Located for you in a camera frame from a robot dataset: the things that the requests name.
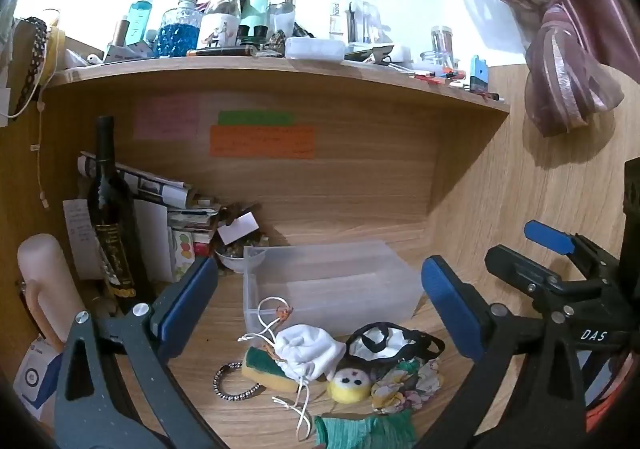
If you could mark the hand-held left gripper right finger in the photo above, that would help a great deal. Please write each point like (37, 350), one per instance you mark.
(445, 304)

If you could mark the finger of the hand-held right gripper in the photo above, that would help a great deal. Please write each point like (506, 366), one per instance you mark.
(520, 269)
(547, 235)

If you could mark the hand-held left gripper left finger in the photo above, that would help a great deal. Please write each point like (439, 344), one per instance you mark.
(187, 304)

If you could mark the black white face mask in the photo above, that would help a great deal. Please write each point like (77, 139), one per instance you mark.
(385, 341)

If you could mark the floral cloth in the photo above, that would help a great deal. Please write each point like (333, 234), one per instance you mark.
(405, 386)

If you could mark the yellow green sponge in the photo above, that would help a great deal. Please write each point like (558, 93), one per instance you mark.
(262, 369)

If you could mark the clear plastic storage box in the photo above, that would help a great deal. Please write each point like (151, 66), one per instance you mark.
(330, 279)

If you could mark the yellow plush ball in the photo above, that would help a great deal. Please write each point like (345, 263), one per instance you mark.
(348, 383)

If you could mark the green knit sock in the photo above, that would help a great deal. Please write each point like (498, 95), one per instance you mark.
(365, 431)

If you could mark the fruit print box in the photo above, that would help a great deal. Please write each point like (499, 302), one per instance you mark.
(182, 254)

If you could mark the red box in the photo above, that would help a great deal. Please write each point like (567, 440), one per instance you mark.
(201, 249)

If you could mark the small bowl of stones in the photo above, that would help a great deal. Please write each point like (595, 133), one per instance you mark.
(231, 256)

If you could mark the white paper sheet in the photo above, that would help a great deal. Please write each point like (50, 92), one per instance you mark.
(152, 239)

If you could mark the stack of books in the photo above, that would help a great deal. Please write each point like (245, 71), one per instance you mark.
(192, 219)

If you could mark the white card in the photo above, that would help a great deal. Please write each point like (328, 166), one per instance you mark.
(239, 229)

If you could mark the dark wine bottle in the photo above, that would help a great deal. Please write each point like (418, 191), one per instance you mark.
(112, 229)

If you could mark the white handwritten paper slip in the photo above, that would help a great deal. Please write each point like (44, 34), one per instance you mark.
(77, 239)

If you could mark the rolled newspaper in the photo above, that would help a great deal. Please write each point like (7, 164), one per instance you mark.
(150, 181)

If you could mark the pale pink flask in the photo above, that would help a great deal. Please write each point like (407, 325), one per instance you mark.
(47, 279)

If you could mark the blue white box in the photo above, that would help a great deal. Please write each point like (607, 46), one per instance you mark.
(37, 376)

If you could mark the blue white sharpener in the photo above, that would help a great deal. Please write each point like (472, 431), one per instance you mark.
(478, 73)

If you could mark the orange paper note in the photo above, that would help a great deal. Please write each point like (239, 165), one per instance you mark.
(262, 141)

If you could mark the pink paper note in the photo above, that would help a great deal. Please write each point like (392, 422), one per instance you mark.
(165, 118)

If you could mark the green paper note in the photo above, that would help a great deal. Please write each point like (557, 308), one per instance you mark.
(255, 118)

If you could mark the pink striped curtain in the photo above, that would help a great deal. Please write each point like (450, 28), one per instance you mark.
(560, 29)

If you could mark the small glass jar with lid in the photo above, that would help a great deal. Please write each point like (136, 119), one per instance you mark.
(442, 44)

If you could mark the wooden shelf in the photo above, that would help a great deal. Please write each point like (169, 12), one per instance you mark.
(300, 79)

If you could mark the black binder clip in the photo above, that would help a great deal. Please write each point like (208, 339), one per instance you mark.
(372, 54)

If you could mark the dark pen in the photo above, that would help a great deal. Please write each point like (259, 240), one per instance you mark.
(220, 51)

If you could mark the glass bottle with blue beads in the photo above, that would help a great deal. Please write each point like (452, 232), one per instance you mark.
(178, 34)

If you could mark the tall corked glass bottle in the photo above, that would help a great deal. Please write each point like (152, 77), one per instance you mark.
(225, 24)

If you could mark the teal bottle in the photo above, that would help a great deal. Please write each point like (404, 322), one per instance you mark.
(138, 24)

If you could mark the clear acrylic organiser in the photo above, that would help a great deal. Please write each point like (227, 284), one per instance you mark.
(362, 19)

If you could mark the white plastic container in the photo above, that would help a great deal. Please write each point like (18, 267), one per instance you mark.
(315, 48)

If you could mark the woven basket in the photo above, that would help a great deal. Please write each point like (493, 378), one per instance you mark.
(30, 59)

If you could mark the green white bottle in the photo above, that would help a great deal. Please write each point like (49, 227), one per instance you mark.
(254, 14)

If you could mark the clear glass jar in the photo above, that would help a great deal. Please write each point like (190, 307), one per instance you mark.
(281, 14)

